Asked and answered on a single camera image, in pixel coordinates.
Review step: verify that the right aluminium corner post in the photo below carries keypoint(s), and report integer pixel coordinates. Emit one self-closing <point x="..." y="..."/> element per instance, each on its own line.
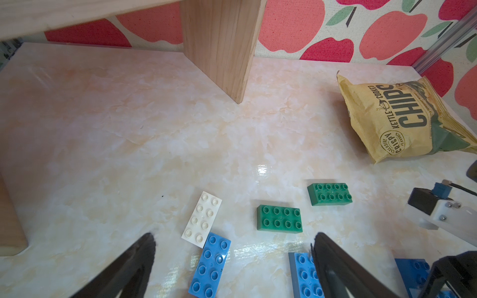
<point x="450" y="39"/>

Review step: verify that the green lego brick left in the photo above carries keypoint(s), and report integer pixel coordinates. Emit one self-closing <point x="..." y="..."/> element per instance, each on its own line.
<point x="279" y="219"/>

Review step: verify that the green lego brick right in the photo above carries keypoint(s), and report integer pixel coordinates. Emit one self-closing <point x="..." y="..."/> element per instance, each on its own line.
<point x="329" y="194"/>

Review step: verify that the light blue lego brick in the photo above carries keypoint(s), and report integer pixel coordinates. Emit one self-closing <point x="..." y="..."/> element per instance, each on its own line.
<point x="414" y="273"/>
<point x="208" y="273"/>
<point x="304" y="276"/>

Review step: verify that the white lego brick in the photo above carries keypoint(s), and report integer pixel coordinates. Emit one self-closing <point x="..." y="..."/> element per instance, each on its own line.
<point x="202" y="219"/>

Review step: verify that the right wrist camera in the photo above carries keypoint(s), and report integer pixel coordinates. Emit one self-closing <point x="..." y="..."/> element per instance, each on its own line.
<point x="433" y="209"/>

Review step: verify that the wooden two-tier shelf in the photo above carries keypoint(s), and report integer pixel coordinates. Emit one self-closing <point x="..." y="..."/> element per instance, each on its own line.
<point x="59" y="106"/>

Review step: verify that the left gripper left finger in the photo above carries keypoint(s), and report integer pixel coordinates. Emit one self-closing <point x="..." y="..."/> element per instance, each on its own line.
<point x="127" y="276"/>

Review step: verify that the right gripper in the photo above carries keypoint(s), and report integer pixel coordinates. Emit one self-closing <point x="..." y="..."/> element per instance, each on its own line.
<point x="459" y="272"/>

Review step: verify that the yellow chips bag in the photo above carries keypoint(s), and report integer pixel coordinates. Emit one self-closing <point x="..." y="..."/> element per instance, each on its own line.
<point x="403" y="120"/>

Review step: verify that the green lego brick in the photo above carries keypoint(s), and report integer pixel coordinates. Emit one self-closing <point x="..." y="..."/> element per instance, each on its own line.
<point x="329" y="194"/>
<point x="279" y="219"/>

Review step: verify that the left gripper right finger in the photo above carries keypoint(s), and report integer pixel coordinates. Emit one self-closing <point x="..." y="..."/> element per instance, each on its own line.
<point x="341" y="276"/>

